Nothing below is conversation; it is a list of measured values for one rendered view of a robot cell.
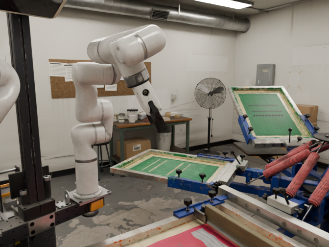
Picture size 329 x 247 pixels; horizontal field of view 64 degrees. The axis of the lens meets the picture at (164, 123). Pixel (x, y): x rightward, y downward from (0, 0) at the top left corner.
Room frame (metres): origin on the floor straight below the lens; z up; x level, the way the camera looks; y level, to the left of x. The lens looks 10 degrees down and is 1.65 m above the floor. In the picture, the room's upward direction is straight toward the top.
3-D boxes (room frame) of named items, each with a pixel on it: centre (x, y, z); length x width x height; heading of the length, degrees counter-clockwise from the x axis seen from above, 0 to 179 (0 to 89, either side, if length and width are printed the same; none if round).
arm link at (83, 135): (1.11, 0.34, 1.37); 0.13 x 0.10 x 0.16; 125
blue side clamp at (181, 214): (1.24, -0.18, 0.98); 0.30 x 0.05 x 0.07; 123
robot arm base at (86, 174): (1.11, 0.36, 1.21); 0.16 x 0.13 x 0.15; 47
